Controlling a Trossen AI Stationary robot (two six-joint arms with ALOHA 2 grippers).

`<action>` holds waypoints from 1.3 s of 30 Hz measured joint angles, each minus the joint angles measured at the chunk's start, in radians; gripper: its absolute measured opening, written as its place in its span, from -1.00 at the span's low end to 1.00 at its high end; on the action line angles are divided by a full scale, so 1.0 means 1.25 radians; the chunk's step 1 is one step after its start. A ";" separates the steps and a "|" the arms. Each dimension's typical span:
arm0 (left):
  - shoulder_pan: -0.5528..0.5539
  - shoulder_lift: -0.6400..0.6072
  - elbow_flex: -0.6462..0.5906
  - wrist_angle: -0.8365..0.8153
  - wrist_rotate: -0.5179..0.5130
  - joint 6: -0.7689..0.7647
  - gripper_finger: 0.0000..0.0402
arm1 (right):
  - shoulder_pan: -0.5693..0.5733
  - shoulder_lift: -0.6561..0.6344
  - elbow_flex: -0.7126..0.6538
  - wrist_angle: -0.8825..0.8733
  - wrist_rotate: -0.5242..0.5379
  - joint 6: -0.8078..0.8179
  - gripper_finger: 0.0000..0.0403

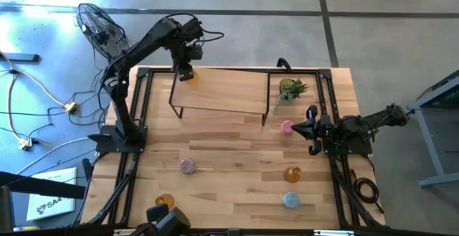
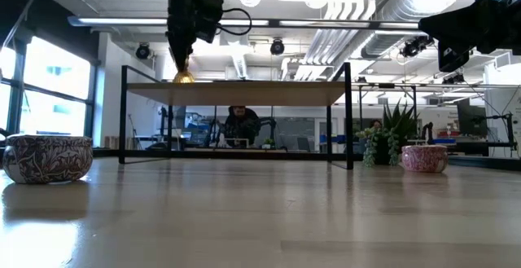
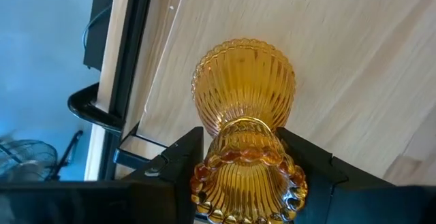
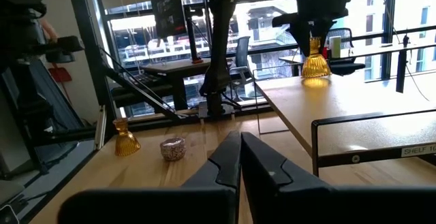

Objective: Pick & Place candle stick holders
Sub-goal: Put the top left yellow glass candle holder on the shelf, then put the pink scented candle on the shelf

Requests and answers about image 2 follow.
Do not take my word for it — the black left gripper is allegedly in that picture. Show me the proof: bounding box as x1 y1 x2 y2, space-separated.
158 0 204 72

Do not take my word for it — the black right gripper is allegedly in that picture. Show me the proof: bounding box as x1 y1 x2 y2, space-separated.
418 0 521 73

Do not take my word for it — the amber ribbed glass candlestick holder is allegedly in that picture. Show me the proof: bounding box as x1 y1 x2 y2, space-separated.
172 58 196 85

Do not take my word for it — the pink floral ceramic bowl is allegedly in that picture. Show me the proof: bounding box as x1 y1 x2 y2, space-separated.
401 144 449 174

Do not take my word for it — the purple floral ceramic bowl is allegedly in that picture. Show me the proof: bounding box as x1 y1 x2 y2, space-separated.
2 134 94 185

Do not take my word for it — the overhead black light bar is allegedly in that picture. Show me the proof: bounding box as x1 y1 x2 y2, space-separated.
67 15 422 33

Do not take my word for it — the black computer monitor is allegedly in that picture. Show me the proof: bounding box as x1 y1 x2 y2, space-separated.
456 98 488 138

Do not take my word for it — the potted green succulent plant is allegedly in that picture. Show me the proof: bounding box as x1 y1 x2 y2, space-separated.
355 99 420 168

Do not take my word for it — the large glass window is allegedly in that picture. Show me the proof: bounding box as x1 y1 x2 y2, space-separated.
0 35 98 149

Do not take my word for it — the black ceiling camera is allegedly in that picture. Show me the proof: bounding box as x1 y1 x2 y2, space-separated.
134 42 153 61
269 37 286 56
400 34 435 59

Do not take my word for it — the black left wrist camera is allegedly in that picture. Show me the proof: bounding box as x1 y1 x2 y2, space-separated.
195 0 225 44

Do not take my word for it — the silver ventilation duct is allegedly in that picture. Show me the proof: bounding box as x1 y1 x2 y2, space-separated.
360 0 481 59

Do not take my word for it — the wooden shelf with black frame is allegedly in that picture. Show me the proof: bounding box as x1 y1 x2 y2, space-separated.
118 62 354 170

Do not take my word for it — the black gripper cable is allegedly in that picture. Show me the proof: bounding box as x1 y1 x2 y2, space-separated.
217 7 253 37

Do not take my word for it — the black aluminium table frame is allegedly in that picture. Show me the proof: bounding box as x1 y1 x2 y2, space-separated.
92 148 521 172

